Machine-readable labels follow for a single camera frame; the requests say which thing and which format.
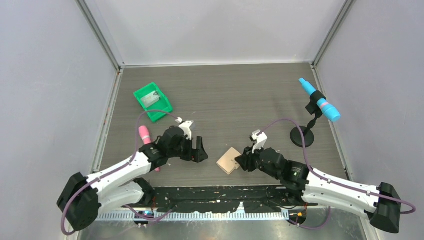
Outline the green plastic bin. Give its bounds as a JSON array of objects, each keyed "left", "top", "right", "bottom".
[{"left": 133, "top": 82, "right": 173, "bottom": 113}]

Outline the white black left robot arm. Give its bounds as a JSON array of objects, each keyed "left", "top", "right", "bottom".
[{"left": 56, "top": 121, "right": 209, "bottom": 236}]

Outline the pink toy microphone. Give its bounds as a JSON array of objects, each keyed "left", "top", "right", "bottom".
[{"left": 137, "top": 125, "right": 161, "bottom": 173}]

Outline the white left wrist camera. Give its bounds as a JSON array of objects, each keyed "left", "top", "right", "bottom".
[{"left": 178, "top": 120, "right": 195, "bottom": 140}]

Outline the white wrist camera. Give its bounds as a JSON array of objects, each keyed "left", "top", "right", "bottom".
[
  {"left": 178, "top": 120, "right": 195, "bottom": 140},
  {"left": 250, "top": 129, "right": 268, "bottom": 154}
]

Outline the black microphone stand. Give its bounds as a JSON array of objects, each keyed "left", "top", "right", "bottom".
[{"left": 289, "top": 102, "right": 323, "bottom": 148}]

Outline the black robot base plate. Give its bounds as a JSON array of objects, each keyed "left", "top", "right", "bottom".
[{"left": 120, "top": 185, "right": 319, "bottom": 215}]

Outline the beige card holder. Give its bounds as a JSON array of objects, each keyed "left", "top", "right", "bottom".
[{"left": 216, "top": 147, "right": 242, "bottom": 175}]

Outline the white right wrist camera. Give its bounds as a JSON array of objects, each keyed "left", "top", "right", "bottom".
[{"left": 250, "top": 129, "right": 268, "bottom": 154}]

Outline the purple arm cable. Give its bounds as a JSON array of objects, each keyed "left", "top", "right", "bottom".
[
  {"left": 255, "top": 118, "right": 417, "bottom": 230},
  {"left": 60, "top": 109, "right": 183, "bottom": 237}
]

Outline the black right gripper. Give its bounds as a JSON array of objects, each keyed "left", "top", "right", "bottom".
[{"left": 234, "top": 142, "right": 281, "bottom": 180}]

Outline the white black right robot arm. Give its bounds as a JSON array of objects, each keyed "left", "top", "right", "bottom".
[{"left": 235, "top": 147, "right": 401, "bottom": 234}]

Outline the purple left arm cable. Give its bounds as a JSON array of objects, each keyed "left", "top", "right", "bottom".
[{"left": 60, "top": 109, "right": 183, "bottom": 237}]

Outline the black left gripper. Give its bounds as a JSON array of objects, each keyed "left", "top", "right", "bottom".
[{"left": 168, "top": 134, "right": 208, "bottom": 163}]

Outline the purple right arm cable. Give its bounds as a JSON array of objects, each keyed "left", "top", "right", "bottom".
[{"left": 255, "top": 118, "right": 417, "bottom": 230}]

